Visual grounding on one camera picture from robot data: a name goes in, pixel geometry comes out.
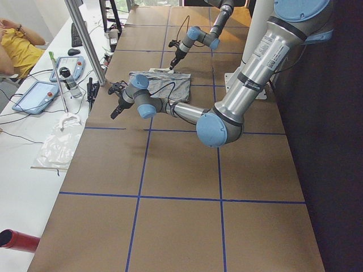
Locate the clear plastic bag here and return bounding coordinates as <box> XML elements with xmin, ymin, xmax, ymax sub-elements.
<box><xmin>31</xmin><ymin>114</ymin><xmax>84</xmax><ymax>171</ymax></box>

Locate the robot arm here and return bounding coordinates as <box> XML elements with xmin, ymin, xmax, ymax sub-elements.
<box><xmin>168</xmin><ymin>0</ymin><xmax>235</xmax><ymax>70</ymax></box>
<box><xmin>111</xmin><ymin>1</ymin><xmax>334</xmax><ymax>147</ymax></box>

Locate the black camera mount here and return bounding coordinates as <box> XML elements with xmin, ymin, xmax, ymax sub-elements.
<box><xmin>108</xmin><ymin>80</ymin><xmax>128</xmax><ymax>96</ymax></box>
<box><xmin>168</xmin><ymin>40</ymin><xmax>180</xmax><ymax>48</ymax></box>

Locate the aluminium frame post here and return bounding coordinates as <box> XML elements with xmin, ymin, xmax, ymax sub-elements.
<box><xmin>65</xmin><ymin>0</ymin><xmax>106</xmax><ymax>86</ymax></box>

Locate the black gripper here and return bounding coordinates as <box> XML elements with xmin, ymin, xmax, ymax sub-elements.
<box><xmin>110</xmin><ymin>99</ymin><xmax>129</xmax><ymax>120</ymax></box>
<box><xmin>169</xmin><ymin>48</ymin><xmax>185</xmax><ymax>70</ymax></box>

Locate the red tube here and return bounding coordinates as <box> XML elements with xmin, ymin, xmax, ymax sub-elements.
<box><xmin>1</xmin><ymin>229</ymin><xmax>40</xmax><ymax>253</ymax></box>

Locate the black computer mouse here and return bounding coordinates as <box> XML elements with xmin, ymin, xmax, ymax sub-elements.
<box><xmin>67</xmin><ymin>48</ymin><xmax>81</xmax><ymax>56</ymax></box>

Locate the blue tape line crosswise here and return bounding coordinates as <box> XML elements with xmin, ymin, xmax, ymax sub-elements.
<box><xmin>99</xmin><ymin>82</ymin><xmax>233</xmax><ymax>88</ymax></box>

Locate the blue tape line lengthwise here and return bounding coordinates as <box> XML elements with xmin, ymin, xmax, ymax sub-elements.
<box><xmin>208</xmin><ymin>7</ymin><xmax>217</xmax><ymax>103</ymax></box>

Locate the blue teach pendant near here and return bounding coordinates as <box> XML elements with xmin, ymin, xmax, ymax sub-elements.
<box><xmin>12</xmin><ymin>81</ymin><xmax>59</xmax><ymax>114</ymax></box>

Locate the black keyboard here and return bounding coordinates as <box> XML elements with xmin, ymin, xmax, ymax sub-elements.
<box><xmin>71</xmin><ymin>23</ymin><xmax>82</xmax><ymax>48</ymax></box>

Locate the blue teach pendant far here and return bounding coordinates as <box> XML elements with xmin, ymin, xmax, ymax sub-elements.
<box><xmin>54</xmin><ymin>56</ymin><xmax>85</xmax><ymax>80</ymax></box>

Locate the metal rod green tip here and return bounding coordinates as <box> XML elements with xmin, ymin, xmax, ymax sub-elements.
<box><xmin>48</xmin><ymin>51</ymin><xmax>69</xmax><ymax>114</ymax></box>

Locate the person in yellow shirt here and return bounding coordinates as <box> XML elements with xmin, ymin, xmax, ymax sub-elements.
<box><xmin>1</xmin><ymin>18</ymin><xmax>46</xmax><ymax>79</ymax></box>

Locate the clear water bottle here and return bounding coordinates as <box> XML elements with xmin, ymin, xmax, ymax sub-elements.
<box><xmin>59</xmin><ymin>67</ymin><xmax>82</xmax><ymax>98</ymax></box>

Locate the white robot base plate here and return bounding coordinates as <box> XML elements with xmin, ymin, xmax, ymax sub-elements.
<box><xmin>223</xmin><ymin>71</ymin><xmax>268</xmax><ymax>100</ymax></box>

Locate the blue white striped polo shirt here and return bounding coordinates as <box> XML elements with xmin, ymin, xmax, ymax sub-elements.
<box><xmin>129</xmin><ymin>68</ymin><xmax>191</xmax><ymax>102</ymax></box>

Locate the brown paper table cover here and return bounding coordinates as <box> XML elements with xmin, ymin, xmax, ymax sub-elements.
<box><xmin>27</xmin><ymin>6</ymin><xmax>326</xmax><ymax>272</ymax></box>

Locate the black camera cable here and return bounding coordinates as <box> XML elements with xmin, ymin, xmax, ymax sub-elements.
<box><xmin>147</xmin><ymin>81</ymin><xmax>199</xmax><ymax>125</ymax></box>
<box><xmin>175</xmin><ymin>15</ymin><xmax>191</xmax><ymax>43</ymax></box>

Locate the blue teach pendant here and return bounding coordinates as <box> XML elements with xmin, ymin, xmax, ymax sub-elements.
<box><xmin>12</xmin><ymin>81</ymin><xmax>59</xmax><ymax>114</ymax></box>
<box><xmin>54</xmin><ymin>56</ymin><xmax>85</xmax><ymax>80</ymax></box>

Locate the black tool on desk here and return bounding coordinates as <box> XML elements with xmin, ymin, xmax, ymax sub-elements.
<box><xmin>87</xmin><ymin>77</ymin><xmax>100</xmax><ymax>114</ymax></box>

